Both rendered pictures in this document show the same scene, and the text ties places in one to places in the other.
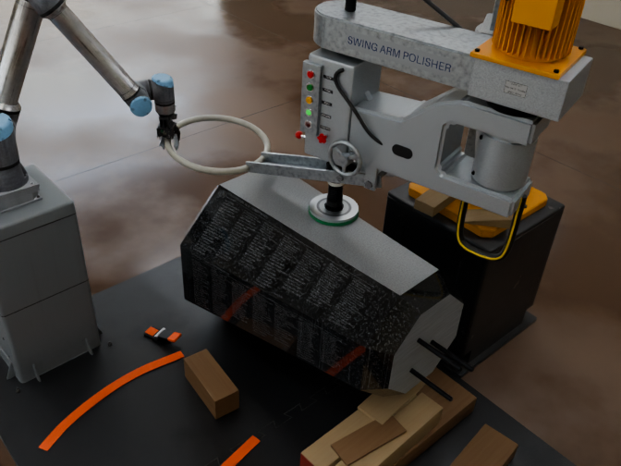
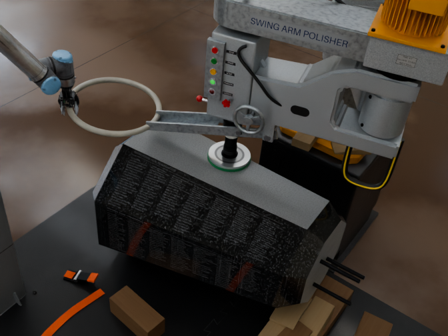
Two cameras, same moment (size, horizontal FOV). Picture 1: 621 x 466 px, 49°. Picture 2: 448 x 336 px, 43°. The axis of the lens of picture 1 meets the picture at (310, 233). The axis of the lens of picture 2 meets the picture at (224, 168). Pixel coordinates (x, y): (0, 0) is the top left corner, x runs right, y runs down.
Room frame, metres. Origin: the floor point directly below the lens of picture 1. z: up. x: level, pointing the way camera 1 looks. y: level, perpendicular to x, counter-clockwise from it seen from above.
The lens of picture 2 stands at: (0.29, 0.47, 2.60)
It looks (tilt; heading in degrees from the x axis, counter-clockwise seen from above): 40 degrees down; 346
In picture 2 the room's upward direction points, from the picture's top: 6 degrees clockwise
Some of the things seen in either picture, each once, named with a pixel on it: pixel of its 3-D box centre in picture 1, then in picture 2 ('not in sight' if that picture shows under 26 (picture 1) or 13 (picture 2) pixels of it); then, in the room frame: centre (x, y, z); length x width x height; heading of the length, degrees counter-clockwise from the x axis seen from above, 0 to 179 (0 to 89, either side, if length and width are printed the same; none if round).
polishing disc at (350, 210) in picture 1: (334, 207); (229, 155); (2.42, -0.09, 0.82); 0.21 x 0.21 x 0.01
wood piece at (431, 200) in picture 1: (435, 199); (307, 135); (2.57, -0.56, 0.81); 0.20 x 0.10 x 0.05; 141
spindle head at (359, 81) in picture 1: (359, 112); (255, 77); (2.38, -0.16, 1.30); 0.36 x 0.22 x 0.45; 57
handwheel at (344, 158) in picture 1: (349, 154); (251, 115); (2.26, -0.13, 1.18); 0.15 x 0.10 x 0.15; 57
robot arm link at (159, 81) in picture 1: (163, 89); (63, 64); (2.75, 0.69, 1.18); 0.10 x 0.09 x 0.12; 112
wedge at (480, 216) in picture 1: (487, 215); (351, 145); (2.46, -0.77, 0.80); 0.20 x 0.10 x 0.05; 84
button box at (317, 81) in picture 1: (311, 98); (215, 69); (2.36, 0.03, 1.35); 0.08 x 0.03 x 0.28; 57
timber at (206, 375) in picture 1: (211, 383); (137, 315); (2.06, 0.41, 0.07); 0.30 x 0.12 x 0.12; 37
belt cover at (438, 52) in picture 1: (435, 55); (326, 30); (2.23, -0.39, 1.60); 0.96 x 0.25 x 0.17; 57
